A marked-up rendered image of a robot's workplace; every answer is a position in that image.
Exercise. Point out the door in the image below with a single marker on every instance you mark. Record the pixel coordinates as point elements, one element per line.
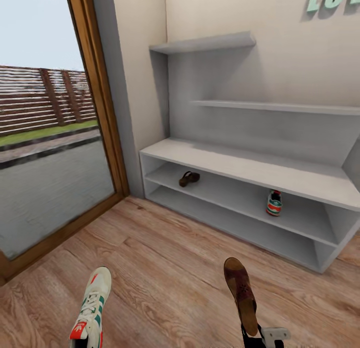
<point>61,160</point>

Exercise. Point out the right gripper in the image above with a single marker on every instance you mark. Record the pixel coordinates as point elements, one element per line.
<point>251,342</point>

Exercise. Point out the sandal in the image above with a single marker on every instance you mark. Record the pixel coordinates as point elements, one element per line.
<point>238,282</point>
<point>189,177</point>

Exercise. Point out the gym shoe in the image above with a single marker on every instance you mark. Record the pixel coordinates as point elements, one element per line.
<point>87,331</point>
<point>275,201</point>

